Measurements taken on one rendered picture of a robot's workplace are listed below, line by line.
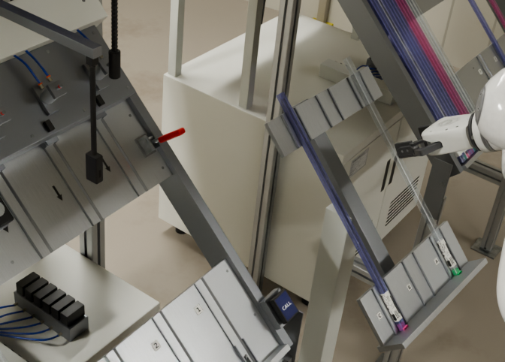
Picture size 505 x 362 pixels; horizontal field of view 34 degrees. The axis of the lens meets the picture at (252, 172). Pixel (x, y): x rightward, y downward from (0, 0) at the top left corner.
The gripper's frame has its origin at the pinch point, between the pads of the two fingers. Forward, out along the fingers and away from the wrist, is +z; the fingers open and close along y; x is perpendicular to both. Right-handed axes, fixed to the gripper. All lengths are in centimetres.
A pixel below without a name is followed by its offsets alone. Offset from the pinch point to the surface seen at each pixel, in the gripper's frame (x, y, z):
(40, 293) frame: 1, 61, 51
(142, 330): 5, 65, 15
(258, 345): 20, 46, 13
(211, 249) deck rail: 1.7, 43.0, 19.0
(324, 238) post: 13.7, 14.2, 18.9
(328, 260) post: 19.0, 14.2, 20.2
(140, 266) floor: 32, -12, 127
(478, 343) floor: 87, -62, 46
